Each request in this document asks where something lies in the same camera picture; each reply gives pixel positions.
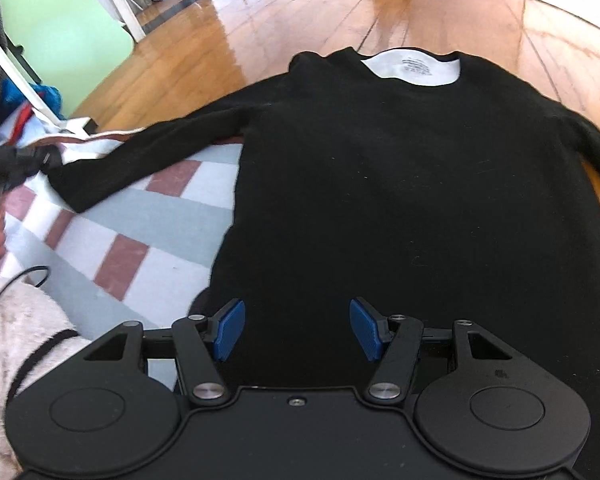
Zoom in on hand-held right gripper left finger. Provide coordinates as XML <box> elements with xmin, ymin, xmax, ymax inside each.
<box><xmin>82</xmin><ymin>298</ymin><xmax>246</xmax><ymax>408</ymax></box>

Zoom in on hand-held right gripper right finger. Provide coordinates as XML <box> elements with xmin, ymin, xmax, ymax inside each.
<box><xmin>349</xmin><ymin>297</ymin><xmax>514</xmax><ymax>406</ymax></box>

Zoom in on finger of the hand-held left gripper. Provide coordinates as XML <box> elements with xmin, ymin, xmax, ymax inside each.
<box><xmin>15</xmin><ymin>144</ymin><xmax>65</xmax><ymax>187</ymax></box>

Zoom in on black long-sleeve sweater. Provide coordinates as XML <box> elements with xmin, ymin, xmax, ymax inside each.
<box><xmin>45</xmin><ymin>46</ymin><xmax>600</xmax><ymax>480</ymax></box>

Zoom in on blue cloth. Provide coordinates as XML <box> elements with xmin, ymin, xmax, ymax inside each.
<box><xmin>0</xmin><ymin>81</ymin><xmax>63</xmax><ymax>122</ymax></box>

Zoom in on white rack pole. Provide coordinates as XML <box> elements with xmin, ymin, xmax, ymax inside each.
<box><xmin>0</xmin><ymin>14</ymin><xmax>67</xmax><ymax>130</ymax></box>

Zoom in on checkered blanket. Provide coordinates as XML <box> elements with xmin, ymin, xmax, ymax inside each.
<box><xmin>0</xmin><ymin>117</ymin><xmax>246</xmax><ymax>393</ymax></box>

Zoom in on black cable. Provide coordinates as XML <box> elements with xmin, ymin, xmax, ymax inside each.
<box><xmin>0</xmin><ymin>266</ymin><xmax>51</xmax><ymax>337</ymax></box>

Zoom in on white door frame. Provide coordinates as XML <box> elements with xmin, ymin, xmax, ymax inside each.
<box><xmin>77</xmin><ymin>0</ymin><xmax>147</xmax><ymax>44</ymax></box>

